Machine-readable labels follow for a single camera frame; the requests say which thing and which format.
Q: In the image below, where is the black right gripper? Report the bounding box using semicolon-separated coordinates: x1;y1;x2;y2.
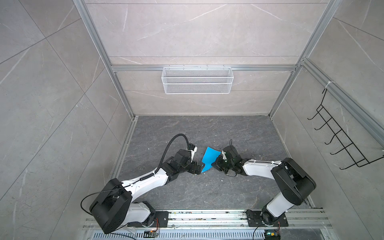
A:
210;155;235;174

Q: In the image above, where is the blue square paper sheet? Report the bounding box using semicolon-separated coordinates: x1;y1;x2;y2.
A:
202;147;221;173

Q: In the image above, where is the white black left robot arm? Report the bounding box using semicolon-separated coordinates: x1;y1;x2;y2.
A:
89;146;204;234

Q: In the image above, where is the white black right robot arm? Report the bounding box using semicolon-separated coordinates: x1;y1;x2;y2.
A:
211;145;317;223

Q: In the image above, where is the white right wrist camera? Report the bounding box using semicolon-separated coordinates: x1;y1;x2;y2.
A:
221;151;227;161

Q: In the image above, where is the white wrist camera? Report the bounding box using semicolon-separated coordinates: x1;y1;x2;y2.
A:
188;144;198;155
221;151;227;161

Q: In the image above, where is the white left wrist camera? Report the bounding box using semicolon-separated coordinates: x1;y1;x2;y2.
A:
188;144;198;155

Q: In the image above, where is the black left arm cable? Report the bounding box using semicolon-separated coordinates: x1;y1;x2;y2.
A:
80;133;191;240

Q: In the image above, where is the aluminium front rail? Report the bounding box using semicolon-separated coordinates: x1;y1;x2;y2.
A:
82;209;332;230

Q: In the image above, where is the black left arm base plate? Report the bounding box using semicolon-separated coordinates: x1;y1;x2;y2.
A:
127;211;169;228

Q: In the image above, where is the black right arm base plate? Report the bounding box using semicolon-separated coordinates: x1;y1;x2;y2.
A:
245;210;289;227

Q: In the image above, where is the aluminium frame rail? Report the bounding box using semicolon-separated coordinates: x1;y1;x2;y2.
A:
102;117;139;184

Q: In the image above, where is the white wire mesh basket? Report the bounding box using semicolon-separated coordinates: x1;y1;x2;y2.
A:
162;67;234;95

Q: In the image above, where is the black wire hook rack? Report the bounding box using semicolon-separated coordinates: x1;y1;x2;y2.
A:
307;89;384;170

